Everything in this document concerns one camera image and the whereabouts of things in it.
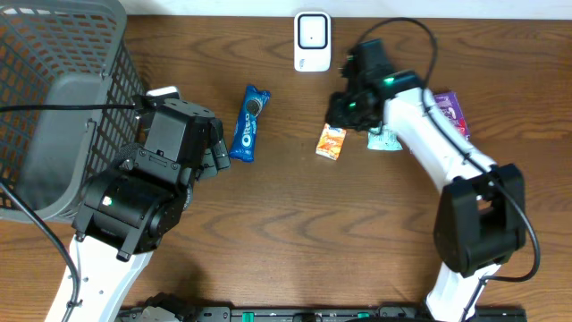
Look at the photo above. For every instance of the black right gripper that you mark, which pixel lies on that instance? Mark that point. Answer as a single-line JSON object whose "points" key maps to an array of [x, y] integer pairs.
{"points": [[336, 114]]}

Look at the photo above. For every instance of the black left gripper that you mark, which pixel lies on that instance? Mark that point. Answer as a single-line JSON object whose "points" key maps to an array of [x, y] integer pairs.
{"points": [[216, 149]]}

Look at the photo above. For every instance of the blue Oreo cookie pack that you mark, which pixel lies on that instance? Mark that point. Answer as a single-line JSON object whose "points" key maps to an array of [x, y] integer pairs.
{"points": [[245, 134]]}

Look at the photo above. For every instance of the teal green snack packet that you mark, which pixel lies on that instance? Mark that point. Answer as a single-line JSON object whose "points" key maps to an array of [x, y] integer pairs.
{"points": [[382, 138]]}

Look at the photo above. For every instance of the small orange snack box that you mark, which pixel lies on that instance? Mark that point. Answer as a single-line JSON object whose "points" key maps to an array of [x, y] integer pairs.
{"points": [[330, 142]]}

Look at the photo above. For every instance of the red purple snack packet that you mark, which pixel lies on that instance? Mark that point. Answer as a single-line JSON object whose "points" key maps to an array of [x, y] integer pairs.
{"points": [[450, 107]]}

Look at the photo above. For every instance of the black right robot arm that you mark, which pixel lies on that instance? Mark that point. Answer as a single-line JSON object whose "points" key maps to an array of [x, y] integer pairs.
{"points": [[481, 220]]}

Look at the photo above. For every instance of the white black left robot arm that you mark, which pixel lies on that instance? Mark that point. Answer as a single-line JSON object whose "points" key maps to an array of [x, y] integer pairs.
{"points": [[127, 209]]}

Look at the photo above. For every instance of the grey plastic mesh basket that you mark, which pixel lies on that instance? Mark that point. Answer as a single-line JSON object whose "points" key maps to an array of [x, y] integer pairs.
{"points": [[67, 82]]}

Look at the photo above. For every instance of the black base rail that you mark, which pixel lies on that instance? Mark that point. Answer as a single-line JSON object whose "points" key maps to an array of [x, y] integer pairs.
{"points": [[167, 307]]}

